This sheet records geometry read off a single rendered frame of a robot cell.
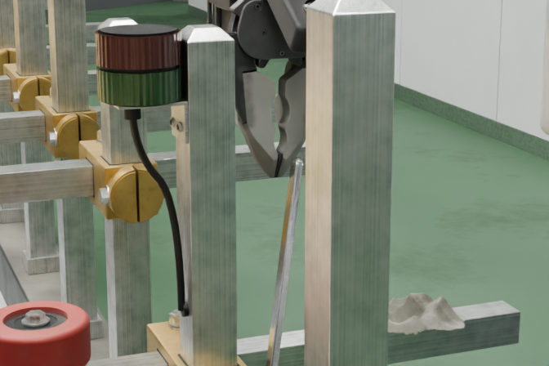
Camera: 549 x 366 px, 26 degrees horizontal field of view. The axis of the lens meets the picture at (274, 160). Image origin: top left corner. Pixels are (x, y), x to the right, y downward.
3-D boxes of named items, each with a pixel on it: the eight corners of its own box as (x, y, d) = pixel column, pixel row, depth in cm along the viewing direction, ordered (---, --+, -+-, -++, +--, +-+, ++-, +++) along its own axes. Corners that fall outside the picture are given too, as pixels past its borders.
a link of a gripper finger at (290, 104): (289, 160, 101) (289, 53, 99) (316, 176, 96) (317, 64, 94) (255, 163, 100) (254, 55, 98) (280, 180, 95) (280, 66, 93)
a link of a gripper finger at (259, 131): (255, 163, 100) (254, 55, 98) (280, 180, 95) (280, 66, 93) (220, 167, 99) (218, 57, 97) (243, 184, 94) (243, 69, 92)
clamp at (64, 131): (82, 133, 144) (81, 92, 143) (108, 158, 132) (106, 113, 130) (31, 137, 142) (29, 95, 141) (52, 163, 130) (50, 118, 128)
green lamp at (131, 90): (169, 87, 88) (168, 58, 87) (193, 102, 82) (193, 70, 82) (89, 92, 86) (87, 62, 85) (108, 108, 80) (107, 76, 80)
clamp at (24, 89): (45, 96, 167) (43, 61, 165) (64, 115, 154) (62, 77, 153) (0, 100, 164) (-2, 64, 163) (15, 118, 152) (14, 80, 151)
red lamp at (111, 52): (168, 54, 87) (167, 24, 87) (193, 66, 82) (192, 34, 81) (87, 58, 85) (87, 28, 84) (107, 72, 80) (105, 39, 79)
